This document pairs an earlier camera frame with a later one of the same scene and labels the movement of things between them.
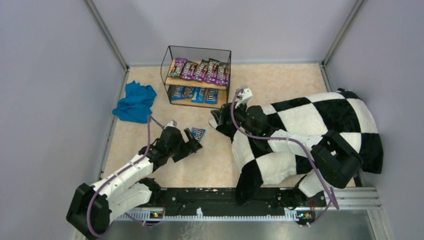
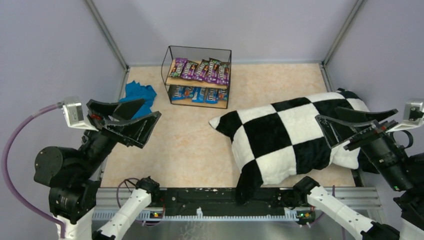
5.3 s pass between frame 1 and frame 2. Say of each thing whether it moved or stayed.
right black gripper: moved
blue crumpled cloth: stayed
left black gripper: moved
